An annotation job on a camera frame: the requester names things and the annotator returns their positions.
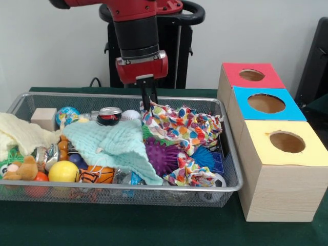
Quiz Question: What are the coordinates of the cream yellow cloth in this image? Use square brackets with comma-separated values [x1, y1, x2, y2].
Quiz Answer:
[0, 112, 61, 162]

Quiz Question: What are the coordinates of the small soccer ball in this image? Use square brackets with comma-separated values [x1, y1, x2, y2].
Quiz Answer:
[197, 173, 227, 203]

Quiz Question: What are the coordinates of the blue spiky ball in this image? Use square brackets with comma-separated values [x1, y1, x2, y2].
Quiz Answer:
[191, 146, 216, 171]

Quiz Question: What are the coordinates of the shallow clear mesh bin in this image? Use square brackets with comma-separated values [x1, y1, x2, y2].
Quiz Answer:
[0, 91, 244, 208]

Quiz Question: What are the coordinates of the dark green table cloth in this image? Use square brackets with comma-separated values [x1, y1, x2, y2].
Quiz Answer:
[0, 86, 328, 246]

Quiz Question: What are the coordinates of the blue globe ball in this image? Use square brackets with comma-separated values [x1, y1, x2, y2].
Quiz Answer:
[56, 107, 81, 129]

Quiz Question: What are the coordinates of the wooden cube block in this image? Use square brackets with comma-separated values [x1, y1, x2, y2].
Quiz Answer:
[31, 108, 59, 132]

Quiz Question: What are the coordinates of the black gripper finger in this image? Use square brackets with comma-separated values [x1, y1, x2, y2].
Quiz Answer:
[149, 77, 158, 106]
[141, 81, 150, 111]

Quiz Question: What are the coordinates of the wooden three-hole box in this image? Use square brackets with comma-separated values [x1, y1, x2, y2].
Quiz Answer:
[216, 62, 328, 222]

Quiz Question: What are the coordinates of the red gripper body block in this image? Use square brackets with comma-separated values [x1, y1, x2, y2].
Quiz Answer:
[115, 50, 169, 85]

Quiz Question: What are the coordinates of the colourful patterned cloth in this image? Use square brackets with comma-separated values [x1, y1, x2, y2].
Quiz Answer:
[163, 151, 217, 187]
[140, 101, 224, 156]

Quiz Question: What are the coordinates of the brown plush bear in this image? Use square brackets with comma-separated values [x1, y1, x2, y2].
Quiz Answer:
[3, 155, 39, 181]

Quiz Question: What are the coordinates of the mint green cloth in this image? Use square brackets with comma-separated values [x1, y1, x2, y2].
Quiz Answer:
[61, 118, 165, 186]

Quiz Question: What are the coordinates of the yellow ball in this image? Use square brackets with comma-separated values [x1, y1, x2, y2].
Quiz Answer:
[48, 160, 79, 183]

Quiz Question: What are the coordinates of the purple spiky ball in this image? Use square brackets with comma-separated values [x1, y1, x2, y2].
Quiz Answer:
[143, 137, 181, 177]

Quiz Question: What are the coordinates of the black chair back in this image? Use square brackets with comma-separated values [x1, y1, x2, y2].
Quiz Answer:
[295, 17, 328, 121]

